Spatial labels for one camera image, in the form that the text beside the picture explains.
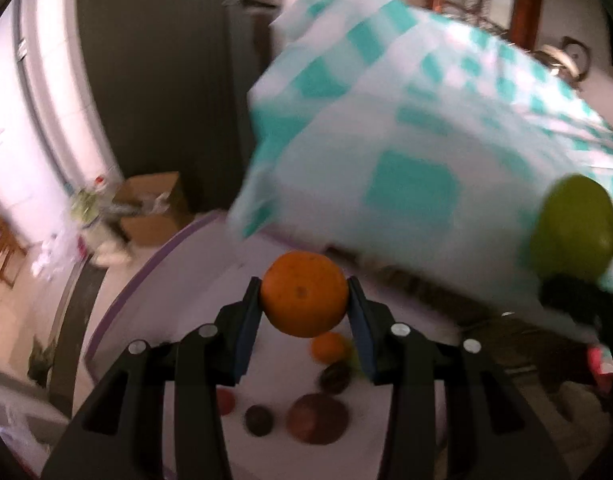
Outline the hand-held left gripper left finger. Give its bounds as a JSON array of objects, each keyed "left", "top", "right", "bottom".
[{"left": 40, "top": 276, "right": 263, "bottom": 480}]

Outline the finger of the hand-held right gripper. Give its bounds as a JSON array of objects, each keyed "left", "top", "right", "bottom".
[{"left": 539, "top": 274, "right": 613, "bottom": 347}]

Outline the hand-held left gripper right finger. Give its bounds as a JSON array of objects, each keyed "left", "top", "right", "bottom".
[{"left": 347, "top": 276, "right": 570, "bottom": 480}]

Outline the orange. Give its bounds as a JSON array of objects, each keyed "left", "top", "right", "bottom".
[
  {"left": 311, "top": 332, "right": 355, "bottom": 365},
  {"left": 260, "top": 251, "right": 349, "bottom": 337}
]

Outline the white round tray purple rim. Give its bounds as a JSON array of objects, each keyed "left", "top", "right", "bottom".
[{"left": 84, "top": 209, "right": 455, "bottom": 480}]

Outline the dark purple passion fruit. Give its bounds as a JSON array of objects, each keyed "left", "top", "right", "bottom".
[
  {"left": 320, "top": 361, "right": 352, "bottom": 395},
  {"left": 245, "top": 405, "right": 274, "bottom": 436}
]

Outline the large green apple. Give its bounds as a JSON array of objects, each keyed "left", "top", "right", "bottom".
[{"left": 531, "top": 174, "right": 613, "bottom": 281}]

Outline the dark red apple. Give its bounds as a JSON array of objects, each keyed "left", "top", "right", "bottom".
[{"left": 286, "top": 393, "right": 350, "bottom": 446}]

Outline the red white object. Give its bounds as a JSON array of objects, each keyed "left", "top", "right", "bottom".
[{"left": 587, "top": 345, "right": 613, "bottom": 394}]

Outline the wooden table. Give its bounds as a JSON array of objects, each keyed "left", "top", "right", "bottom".
[{"left": 327, "top": 246, "right": 605, "bottom": 423}]

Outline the cardboard box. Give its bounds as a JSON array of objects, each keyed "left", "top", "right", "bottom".
[{"left": 114, "top": 171, "right": 192, "bottom": 247}]

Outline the pile of plastic bags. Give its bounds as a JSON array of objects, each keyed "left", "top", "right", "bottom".
[{"left": 34, "top": 176, "right": 133, "bottom": 277}]

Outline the teal white checked tablecloth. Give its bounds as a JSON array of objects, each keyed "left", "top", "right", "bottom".
[{"left": 228, "top": 0, "right": 613, "bottom": 346}]

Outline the metal kettle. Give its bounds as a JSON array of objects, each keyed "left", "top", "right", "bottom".
[{"left": 534, "top": 36, "right": 591, "bottom": 92}]

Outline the wooden chair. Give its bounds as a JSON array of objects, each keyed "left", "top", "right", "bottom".
[{"left": 0, "top": 194, "right": 28, "bottom": 288}]

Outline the dark grey door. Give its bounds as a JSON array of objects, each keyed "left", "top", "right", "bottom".
[{"left": 75, "top": 0, "right": 280, "bottom": 221}]

